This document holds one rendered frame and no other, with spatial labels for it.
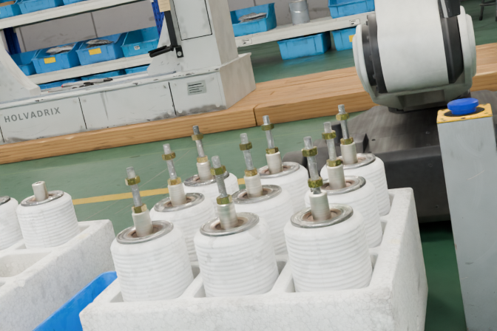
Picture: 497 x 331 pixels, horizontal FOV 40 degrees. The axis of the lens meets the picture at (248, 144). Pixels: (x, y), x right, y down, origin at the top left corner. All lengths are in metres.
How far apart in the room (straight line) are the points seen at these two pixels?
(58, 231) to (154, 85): 1.92
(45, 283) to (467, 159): 0.66
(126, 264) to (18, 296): 0.25
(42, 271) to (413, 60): 0.68
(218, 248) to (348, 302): 0.17
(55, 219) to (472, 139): 0.69
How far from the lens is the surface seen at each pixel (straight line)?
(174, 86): 3.06
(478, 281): 1.02
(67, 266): 1.19
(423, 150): 1.32
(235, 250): 0.82
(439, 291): 1.19
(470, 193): 0.97
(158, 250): 0.87
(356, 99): 2.82
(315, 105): 2.84
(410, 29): 1.18
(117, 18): 10.13
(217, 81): 3.00
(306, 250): 0.80
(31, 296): 1.11
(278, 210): 0.94
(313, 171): 0.81
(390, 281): 0.81
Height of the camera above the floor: 0.51
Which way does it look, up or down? 12 degrees down
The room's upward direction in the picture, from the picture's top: 11 degrees counter-clockwise
